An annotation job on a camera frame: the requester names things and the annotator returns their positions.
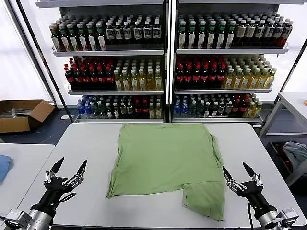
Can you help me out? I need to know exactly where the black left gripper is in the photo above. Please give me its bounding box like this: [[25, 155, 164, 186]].
[[30, 157, 88, 213]]

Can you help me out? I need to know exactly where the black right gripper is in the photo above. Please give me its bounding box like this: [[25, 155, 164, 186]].
[[222, 161, 277, 218]]

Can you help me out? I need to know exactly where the light green t-shirt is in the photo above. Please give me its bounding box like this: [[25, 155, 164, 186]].
[[106, 122, 226, 222]]

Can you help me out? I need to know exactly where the red cloth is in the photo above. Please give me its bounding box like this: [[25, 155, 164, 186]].
[[275, 143, 294, 173]]

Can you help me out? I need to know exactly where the grey metal shelf board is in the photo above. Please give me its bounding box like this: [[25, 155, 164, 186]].
[[176, 43, 289, 55], [172, 115, 263, 124], [35, 0, 165, 9], [76, 115, 165, 124], [174, 83, 274, 94], [67, 85, 165, 96], [177, 0, 283, 5], [52, 44, 165, 57]]

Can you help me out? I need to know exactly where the grey-blue cloth pile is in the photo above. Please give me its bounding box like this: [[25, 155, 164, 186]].
[[282, 141, 307, 173]]

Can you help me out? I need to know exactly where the blue folded cloth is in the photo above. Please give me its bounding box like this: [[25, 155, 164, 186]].
[[0, 154, 14, 185]]

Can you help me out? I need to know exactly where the brown cardboard box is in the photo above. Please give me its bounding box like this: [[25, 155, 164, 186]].
[[0, 99, 56, 134]]

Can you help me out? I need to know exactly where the clear plastic packaging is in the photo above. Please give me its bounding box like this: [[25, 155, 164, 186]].
[[0, 107, 33, 120]]

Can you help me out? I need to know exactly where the white metal side table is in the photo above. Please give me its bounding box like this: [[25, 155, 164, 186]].
[[259, 92, 307, 138]]

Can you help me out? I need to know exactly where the green-cap dark tea bottle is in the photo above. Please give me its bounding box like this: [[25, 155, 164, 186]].
[[196, 20, 207, 50], [86, 22, 98, 51], [206, 20, 216, 50], [187, 20, 197, 50], [76, 22, 88, 51], [95, 22, 107, 51], [225, 20, 237, 49], [177, 20, 187, 50], [59, 23, 70, 52], [215, 20, 226, 49], [67, 23, 79, 52], [50, 23, 61, 52]]

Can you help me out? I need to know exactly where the white-cap beige-label bottle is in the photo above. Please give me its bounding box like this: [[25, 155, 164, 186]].
[[235, 20, 247, 48], [244, 19, 257, 48]]

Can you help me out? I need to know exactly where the white-cap blue-label bottle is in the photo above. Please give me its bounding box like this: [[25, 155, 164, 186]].
[[133, 20, 143, 45], [281, 21, 294, 47], [142, 20, 153, 45], [114, 21, 124, 45], [105, 21, 115, 45], [152, 20, 162, 45], [263, 19, 276, 47], [254, 19, 266, 47], [122, 21, 132, 45], [272, 20, 285, 47]]

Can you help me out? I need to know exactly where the grey metal shelving unit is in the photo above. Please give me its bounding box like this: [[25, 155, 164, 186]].
[[35, 0, 172, 124], [171, 0, 290, 125]]

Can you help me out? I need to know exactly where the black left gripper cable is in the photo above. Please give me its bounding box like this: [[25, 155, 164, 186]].
[[55, 191, 77, 206]]

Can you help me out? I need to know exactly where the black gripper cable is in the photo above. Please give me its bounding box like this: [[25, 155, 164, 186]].
[[247, 202, 255, 230], [55, 191, 77, 206]]

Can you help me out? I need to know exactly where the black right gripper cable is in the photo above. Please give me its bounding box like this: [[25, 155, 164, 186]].
[[247, 202, 255, 230]]

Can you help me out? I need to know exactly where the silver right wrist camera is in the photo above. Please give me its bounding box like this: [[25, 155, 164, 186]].
[[275, 207, 300, 225]]

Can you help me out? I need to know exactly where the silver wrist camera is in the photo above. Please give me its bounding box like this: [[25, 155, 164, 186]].
[[275, 207, 300, 225], [0, 207, 32, 227]]

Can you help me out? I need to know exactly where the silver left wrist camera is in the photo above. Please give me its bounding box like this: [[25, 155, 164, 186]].
[[0, 207, 32, 227]]

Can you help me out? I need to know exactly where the black metal frame post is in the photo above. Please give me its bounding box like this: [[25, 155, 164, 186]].
[[14, 0, 75, 124]]

